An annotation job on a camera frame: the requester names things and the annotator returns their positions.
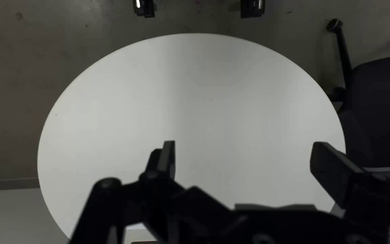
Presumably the dark office chair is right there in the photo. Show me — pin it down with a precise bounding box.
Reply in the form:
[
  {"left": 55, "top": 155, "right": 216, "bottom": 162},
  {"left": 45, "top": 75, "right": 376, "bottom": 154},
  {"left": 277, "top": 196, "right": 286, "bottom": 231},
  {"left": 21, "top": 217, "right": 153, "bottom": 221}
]
[{"left": 327, "top": 19, "right": 390, "bottom": 169}]

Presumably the round white table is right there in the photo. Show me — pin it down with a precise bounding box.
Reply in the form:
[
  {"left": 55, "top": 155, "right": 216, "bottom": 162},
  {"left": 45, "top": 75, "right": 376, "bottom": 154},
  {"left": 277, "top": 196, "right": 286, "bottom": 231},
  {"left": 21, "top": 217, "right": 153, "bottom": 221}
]
[{"left": 38, "top": 34, "right": 346, "bottom": 235}]

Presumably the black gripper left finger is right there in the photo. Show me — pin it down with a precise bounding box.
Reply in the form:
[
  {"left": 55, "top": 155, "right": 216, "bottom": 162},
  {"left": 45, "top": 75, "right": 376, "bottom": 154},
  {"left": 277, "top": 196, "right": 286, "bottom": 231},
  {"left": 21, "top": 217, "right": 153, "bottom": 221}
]
[{"left": 141, "top": 141, "right": 176, "bottom": 179}]

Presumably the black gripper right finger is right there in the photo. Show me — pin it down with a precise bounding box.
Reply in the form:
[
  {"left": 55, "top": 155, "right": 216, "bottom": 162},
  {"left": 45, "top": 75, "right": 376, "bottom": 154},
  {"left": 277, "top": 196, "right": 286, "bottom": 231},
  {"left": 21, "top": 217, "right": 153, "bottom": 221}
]
[{"left": 311, "top": 141, "right": 367, "bottom": 212}]

